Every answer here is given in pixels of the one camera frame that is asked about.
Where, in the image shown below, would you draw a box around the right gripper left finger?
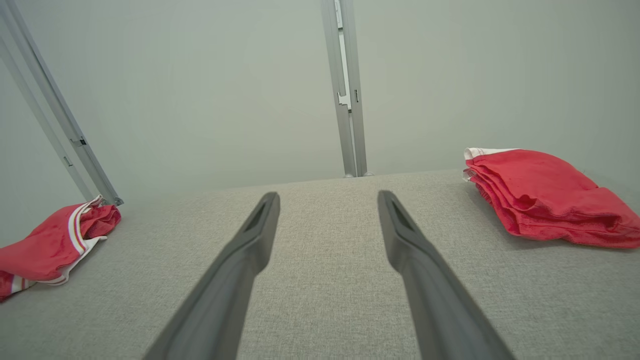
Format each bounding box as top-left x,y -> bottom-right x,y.
142,191 -> 281,360

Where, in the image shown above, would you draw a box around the red basketball jersey white sleeves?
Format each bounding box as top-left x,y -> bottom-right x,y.
0,195 -> 122,301

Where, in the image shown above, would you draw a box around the grey metal partition post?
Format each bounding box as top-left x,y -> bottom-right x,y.
0,0 -> 125,207
320,0 -> 374,179

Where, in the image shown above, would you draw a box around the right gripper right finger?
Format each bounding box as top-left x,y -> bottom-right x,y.
377,190 -> 516,360

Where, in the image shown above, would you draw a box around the red shorts white stripe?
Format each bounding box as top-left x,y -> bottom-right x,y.
462,147 -> 640,250

